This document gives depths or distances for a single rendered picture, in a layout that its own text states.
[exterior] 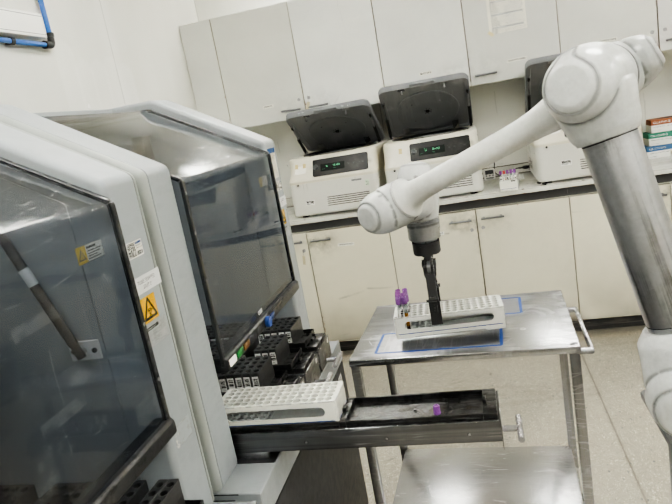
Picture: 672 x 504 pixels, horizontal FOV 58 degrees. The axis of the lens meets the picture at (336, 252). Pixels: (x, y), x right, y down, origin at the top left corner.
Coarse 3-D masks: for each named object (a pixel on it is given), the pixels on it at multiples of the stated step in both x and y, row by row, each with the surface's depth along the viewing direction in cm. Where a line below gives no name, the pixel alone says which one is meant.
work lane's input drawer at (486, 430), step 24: (360, 408) 143; (384, 408) 141; (408, 408) 139; (432, 408) 137; (456, 408) 135; (480, 408) 133; (240, 432) 141; (264, 432) 139; (288, 432) 137; (312, 432) 136; (336, 432) 135; (360, 432) 134; (384, 432) 132; (408, 432) 131; (432, 432) 130; (456, 432) 129; (480, 432) 128
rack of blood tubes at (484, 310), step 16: (416, 304) 175; (448, 304) 171; (464, 304) 168; (480, 304) 166; (496, 304) 164; (400, 320) 167; (416, 320) 166; (448, 320) 174; (464, 320) 172; (480, 320) 170; (496, 320) 163; (400, 336) 168; (416, 336) 167
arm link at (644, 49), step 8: (624, 40) 119; (632, 40) 117; (640, 40) 116; (648, 40) 116; (632, 48) 117; (640, 48) 116; (648, 48) 115; (656, 48) 116; (640, 56) 116; (648, 56) 115; (656, 56) 116; (640, 64) 116; (648, 64) 116; (656, 64) 116; (640, 72) 115; (648, 72) 117; (656, 72) 118; (640, 80) 116; (648, 80) 119; (640, 88) 118
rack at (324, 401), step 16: (304, 384) 146; (320, 384) 145; (336, 384) 144; (224, 400) 145; (240, 400) 145; (256, 400) 144; (272, 400) 141; (288, 400) 140; (304, 400) 139; (320, 400) 138; (336, 400) 136; (240, 416) 145; (256, 416) 143; (272, 416) 145; (288, 416) 144; (304, 416) 143; (320, 416) 137; (336, 416) 136
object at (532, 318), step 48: (384, 336) 180; (432, 336) 173; (480, 336) 167; (528, 336) 162; (576, 336) 156; (576, 384) 153; (432, 480) 197; (480, 480) 193; (528, 480) 189; (576, 480) 185
